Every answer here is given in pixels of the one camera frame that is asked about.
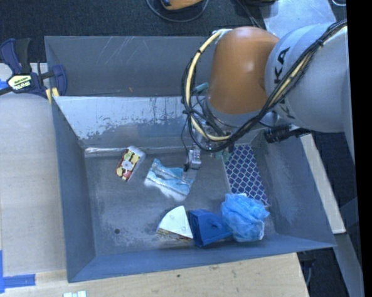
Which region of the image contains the dark blue plastic block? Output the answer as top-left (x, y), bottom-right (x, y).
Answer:
top-left (188, 207), bottom-right (234, 249)

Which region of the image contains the white wedge-shaped toy cake slice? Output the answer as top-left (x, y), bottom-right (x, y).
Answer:
top-left (154, 204), bottom-right (194, 243)

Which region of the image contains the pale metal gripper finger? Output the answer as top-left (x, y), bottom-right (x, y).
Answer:
top-left (181, 148), bottom-right (205, 190)

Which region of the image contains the black cylinder on white bracket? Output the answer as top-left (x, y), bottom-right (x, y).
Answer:
top-left (263, 123), bottom-right (312, 145)

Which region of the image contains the blue and white patterned cloth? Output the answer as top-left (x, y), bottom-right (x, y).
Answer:
top-left (221, 142), bottom-right (270, 210)

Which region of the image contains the crumpled light blue plastic cover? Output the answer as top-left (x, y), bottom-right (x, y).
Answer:
top-left (219, 190), bottom-right (272, 244)

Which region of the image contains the grey metal bin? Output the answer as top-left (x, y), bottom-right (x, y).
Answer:
top-left (43, 19), bottom-right (339, 284)

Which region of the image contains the white box with flower print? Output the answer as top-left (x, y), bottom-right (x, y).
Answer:
top-left (113, 144), bottom-right (148, 184)

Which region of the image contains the clear packet with blue contents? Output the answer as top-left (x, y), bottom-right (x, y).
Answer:
top-left (141, 155), bottom-right (196, 201)

